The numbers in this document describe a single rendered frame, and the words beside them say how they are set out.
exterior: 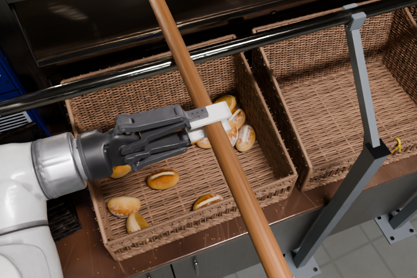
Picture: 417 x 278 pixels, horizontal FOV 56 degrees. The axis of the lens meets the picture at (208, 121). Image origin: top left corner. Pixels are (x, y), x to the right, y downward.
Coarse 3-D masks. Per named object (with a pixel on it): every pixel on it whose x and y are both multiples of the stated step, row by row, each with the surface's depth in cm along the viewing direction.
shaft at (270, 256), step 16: (160, 0) 78; (160, 16) 76; (176, 32) 73; (176, 48) 71; (176, 64) 70; (192, 64) 69; (192, 80) 66; (192, 96) 65; (208, 96) 65; (208, 128) 61; (224, 144) 59; (224, 160) 58; (224, 176) 58; (240, 176) 56; (240, 192) 55; (240, 208) 54; (256, 208) 54; (256, 224) 52; (256, 240) 52; (272, 240) 51; (272, 256) 50; (272, 272) 49; (288, 272) 49
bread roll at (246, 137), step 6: (246, 126) 130; (240, 132) 129; (246, 132) 128; (252, 132) 129; (240, 138) 127; (246, 138) 127; (252, 138) 128; (240, 144) 127; (246, 144) 127; (252, 144) 129; (240, 150) 128; (246, 150) 128
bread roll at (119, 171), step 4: (116, 168) 121; (120, 168) 122; (124, 168) 122; (128, 168) 123; (116, 172) 121; (120, 172) 122; (124, 172) 123; (112, 176) 122; (116, 176) 122; (120, 176) 123
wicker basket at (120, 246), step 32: (128, 64) 117; (224, 64) 129; (96, 96) 120; (160, 96) 128; (256, 96) 120; (256, 128) 129; (256, 160) 129; (288, 160) 111; (96, 192) 109; (128, 192) 122; (160, 192) 122; (192, 192) 122; (256, 192) 108; (288, 192) 118; (160, 224) 101; (192, 224) 110; (128, 256) 111
